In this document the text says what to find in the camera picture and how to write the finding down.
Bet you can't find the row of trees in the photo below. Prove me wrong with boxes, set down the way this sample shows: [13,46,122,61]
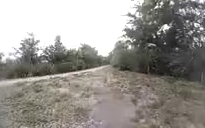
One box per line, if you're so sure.
[109,0,205,88]
[0,32,111,81]

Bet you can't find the dry grass verge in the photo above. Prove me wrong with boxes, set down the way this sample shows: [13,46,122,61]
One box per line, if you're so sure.
[0,68,104,128]
[104,65,205,128]

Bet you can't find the grey dirt path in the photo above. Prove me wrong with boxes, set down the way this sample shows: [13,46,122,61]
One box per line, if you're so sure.
[88,65,139,128]

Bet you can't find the pale gravel road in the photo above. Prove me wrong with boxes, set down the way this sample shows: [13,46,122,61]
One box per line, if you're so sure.
[0,64,110,89]

